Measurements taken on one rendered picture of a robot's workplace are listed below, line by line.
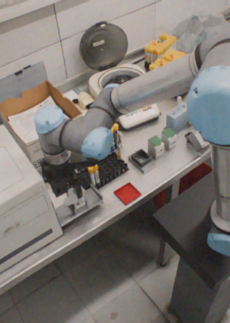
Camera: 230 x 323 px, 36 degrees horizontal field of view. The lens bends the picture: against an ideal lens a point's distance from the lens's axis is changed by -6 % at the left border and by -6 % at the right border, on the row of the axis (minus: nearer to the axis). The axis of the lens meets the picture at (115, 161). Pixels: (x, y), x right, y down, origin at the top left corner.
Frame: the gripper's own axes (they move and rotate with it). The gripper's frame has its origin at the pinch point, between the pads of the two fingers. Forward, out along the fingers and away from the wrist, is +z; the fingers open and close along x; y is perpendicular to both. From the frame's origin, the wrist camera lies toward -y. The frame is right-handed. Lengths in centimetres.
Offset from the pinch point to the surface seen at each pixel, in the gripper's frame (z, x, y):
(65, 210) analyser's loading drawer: 5.6, -0.6, 4.3
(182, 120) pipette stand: 4, -7, -52
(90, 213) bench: 9.6, 2.7, -2.5
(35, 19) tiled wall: -30, -60, -23
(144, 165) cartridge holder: 8.0, -1.2, -28.3
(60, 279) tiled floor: 97, -24, 13
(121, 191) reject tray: 9.4, 1.8, -15.9
